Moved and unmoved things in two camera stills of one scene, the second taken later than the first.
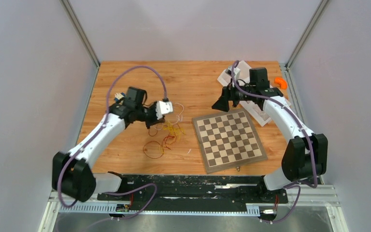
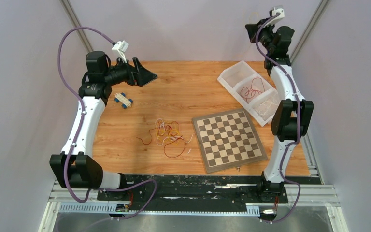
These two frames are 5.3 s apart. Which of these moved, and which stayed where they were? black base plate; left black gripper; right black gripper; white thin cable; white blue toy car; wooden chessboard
Moved: right black gripper; white thin cable; left black gripper
Stayed: wooden chessboard; white blue toy car; black base plate
